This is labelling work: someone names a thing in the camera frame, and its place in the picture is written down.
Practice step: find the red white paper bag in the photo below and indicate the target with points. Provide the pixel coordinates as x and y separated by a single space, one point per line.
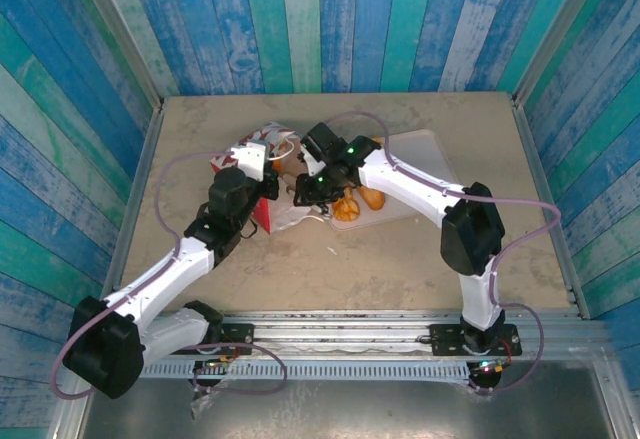
280 209

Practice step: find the long orange twisted bread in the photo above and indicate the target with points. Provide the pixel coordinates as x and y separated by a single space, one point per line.
347 209

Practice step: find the long golden baguette loaf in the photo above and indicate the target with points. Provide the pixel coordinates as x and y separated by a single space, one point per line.
374 200

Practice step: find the pale pink plastic tray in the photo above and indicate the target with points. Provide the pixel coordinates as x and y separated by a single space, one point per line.
420 154

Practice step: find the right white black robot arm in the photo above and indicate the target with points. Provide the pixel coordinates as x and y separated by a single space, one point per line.
470 239

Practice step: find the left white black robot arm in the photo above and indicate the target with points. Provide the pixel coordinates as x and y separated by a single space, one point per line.
165 269

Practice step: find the left small circuit board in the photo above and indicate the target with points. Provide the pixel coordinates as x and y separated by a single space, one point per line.
217 360

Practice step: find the small circuit board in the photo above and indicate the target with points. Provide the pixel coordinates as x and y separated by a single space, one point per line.
217 360
490 366

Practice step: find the grey steel sheet panel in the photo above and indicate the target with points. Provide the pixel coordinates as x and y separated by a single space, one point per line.
350 409

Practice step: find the right small circuit board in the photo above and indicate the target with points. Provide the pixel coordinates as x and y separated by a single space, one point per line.
490 366

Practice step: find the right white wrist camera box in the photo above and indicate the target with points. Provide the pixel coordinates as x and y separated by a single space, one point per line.
310 159

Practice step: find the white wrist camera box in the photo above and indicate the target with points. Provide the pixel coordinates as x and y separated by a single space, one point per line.
250 159
310 159

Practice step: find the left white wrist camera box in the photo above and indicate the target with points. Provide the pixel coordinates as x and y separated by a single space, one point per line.
250 159

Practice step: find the aluminium table side rail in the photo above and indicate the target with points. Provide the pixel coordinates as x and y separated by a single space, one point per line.
145 169
545 184

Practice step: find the aluminium mounting rail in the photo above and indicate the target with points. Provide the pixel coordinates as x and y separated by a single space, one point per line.
340 331

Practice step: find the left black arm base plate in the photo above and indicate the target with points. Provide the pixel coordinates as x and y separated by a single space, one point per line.
240 339

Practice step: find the aluminium frame post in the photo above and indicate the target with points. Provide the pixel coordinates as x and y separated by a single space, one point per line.
120 39
550 34

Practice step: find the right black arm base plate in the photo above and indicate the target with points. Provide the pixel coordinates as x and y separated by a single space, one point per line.
445 341

